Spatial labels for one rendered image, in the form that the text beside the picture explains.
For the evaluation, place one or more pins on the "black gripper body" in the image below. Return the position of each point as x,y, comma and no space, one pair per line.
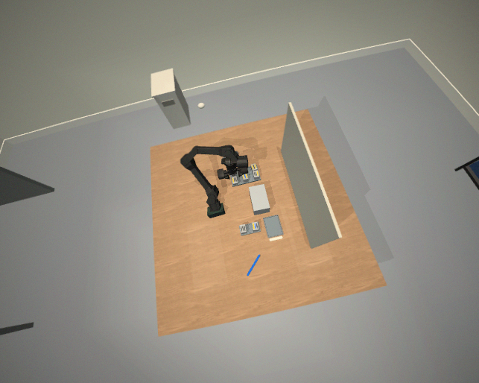
222,174

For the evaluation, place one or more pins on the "dark grey flat rack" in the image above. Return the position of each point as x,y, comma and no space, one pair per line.
250,177

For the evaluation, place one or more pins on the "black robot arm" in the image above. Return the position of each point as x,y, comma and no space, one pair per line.
232,159

